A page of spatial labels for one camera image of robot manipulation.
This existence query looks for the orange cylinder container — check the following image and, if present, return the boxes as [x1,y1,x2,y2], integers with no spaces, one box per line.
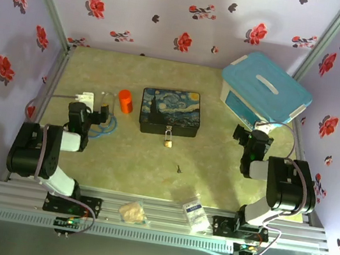
[116,88,137,115]

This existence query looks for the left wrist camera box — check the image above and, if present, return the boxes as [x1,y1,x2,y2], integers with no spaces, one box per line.
[76,89,97,109]

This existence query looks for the white storage box blue lid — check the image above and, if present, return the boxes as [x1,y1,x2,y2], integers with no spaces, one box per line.
[214,47,319,140]

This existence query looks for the blue stethoscope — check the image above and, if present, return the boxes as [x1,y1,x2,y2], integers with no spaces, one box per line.
[86,89,123,144]

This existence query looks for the clear bag beige contents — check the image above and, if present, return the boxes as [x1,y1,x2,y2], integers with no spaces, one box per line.
[116,197,154,228]

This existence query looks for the brass padlock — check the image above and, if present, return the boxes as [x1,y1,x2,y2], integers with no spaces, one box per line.
[162,128,176,150]

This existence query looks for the left arm grey cable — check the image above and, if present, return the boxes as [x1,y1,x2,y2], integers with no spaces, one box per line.
[7,87,115,239]

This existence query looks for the aluminium frame rail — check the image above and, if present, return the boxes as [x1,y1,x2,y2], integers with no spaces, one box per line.
[0,171,333,255]

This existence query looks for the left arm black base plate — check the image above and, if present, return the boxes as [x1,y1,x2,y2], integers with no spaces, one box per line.
[42,189,104,220]

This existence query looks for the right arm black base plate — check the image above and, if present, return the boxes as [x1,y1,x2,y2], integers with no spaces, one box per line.
[210,214,271,244]

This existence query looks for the white blue packet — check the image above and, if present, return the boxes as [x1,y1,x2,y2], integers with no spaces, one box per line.
[178,191,215,236]

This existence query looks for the slotted grey cable duct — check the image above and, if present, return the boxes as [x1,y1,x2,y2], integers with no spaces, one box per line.
[0,205,236,255]

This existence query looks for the starry night tin box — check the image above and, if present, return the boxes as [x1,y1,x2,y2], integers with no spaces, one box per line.
[136,83,206,142]

